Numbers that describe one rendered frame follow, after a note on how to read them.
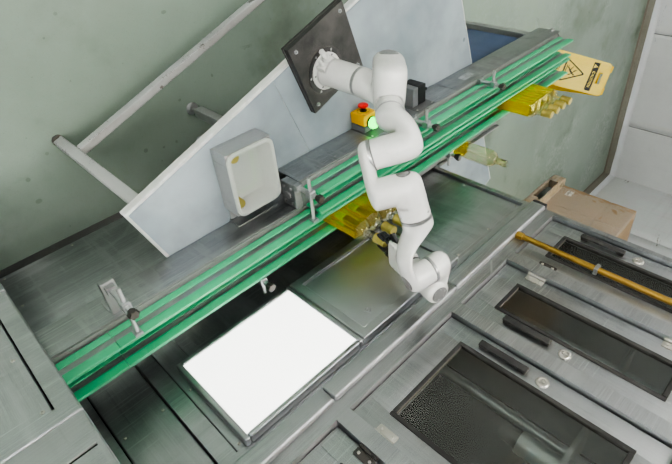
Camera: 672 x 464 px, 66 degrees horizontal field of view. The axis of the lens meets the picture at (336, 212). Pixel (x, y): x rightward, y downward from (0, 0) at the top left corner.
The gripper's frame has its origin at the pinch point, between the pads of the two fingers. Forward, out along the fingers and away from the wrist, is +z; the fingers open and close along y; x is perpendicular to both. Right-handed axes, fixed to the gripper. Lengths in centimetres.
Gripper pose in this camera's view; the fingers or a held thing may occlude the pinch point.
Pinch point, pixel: (384, 241)
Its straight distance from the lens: 169.0
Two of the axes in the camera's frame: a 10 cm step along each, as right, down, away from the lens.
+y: -0.8, -8.1, -5.9
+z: -4.9, -4.8, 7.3
